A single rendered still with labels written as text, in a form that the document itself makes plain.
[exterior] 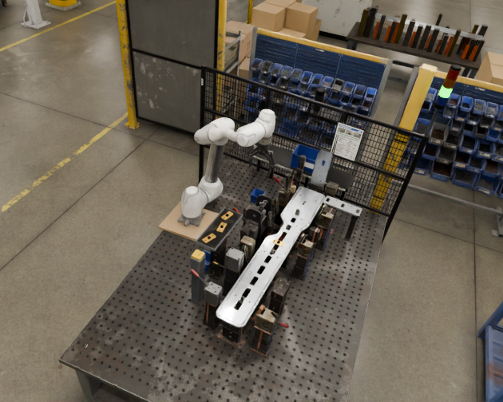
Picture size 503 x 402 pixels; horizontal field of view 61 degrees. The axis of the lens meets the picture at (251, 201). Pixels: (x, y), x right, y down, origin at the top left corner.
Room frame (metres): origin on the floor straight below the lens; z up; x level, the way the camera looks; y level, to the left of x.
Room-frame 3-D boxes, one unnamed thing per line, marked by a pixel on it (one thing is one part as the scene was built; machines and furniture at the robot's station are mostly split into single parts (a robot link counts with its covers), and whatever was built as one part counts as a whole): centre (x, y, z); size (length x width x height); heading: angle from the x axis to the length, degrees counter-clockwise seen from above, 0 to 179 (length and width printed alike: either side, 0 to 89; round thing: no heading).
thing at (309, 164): (2.89, -0.45, 1.10); 0.30 x 0.17 x 0.13; 70
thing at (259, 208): (2.18, -0.07, 0.94); 0.18 x 0.13 x 0.49; 158
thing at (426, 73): (2.85, -1.07, 1.00); 0.18 x 0.18 x 2.00; 68
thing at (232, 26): (5.84, 0.28, 0.52); 1.21 x 0.81 x 1.05; 167
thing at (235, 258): (1.77, 0.06, 0.90); 0.13 x 0.10 x 0.41; 68
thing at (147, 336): (2.16, -0.15, 0.68); 2.56 x 1.61 x 0.04; 163
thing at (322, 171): (2.69, -0.50, 1.17); 0.12 x 0.01 x 0.34; 68
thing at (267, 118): (2.20, -0.02, 1.80); 0.13 x 0.11 x 0.16; 148
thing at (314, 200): (1.99, -0.22, 1.00); 1.38 x 0.22 x 0.02; 158
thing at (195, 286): (1.68, 0.27, 0.92); 0.08 x 0.08 x 0.44; 68
